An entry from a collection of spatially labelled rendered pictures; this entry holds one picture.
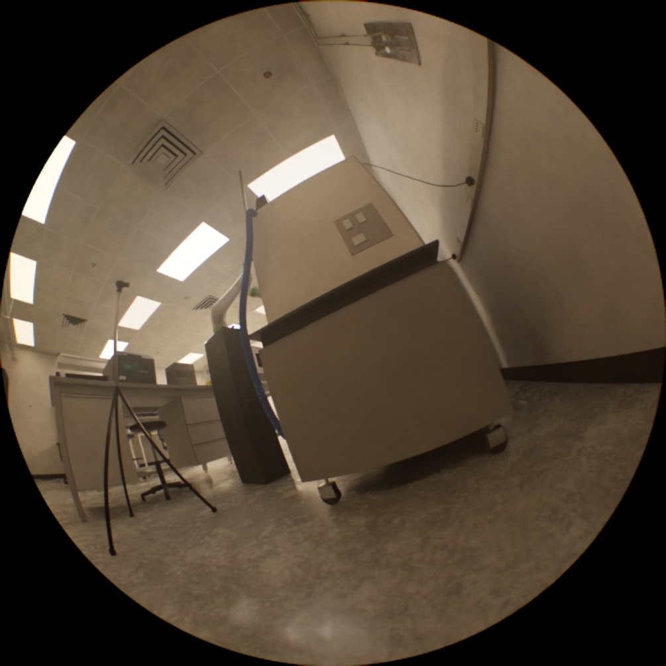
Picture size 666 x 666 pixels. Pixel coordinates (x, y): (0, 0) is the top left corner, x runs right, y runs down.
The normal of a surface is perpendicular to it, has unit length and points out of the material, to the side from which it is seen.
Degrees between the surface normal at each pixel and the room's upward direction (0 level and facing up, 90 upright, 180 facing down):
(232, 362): 90
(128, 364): 90
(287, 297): 90
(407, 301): 90
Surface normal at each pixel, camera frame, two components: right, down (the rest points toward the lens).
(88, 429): 0.87, -0.41
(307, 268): -0.35, -0.17
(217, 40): 0.34, 0.90
